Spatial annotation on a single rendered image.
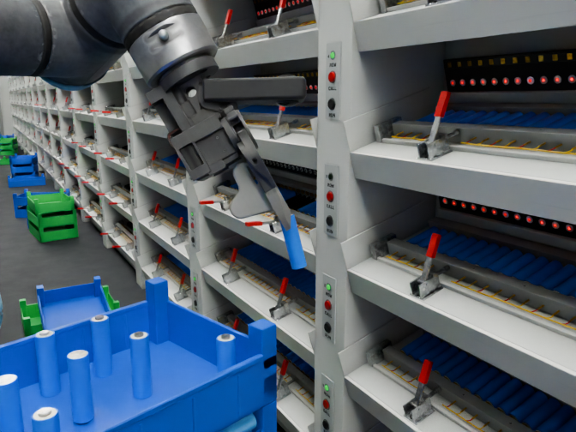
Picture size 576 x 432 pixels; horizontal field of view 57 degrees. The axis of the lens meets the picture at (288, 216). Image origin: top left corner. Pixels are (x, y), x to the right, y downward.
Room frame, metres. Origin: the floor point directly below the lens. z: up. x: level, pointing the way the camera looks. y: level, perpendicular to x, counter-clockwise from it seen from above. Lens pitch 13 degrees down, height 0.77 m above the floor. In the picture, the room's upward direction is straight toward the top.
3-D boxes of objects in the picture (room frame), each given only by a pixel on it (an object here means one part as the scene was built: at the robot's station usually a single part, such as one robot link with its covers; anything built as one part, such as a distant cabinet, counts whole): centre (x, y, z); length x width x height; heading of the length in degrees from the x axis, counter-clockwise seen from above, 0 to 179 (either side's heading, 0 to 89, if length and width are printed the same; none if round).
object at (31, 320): (1.73, 0.76, 0.04); 0.30 x 0.20 x 0.08; 120
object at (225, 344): (0.47, 0.06, 0.52); 0.02 x 0.02 x 0.06
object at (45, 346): (0.47, 0.24, 0.52); 0.02 x 0.02 x 0.06
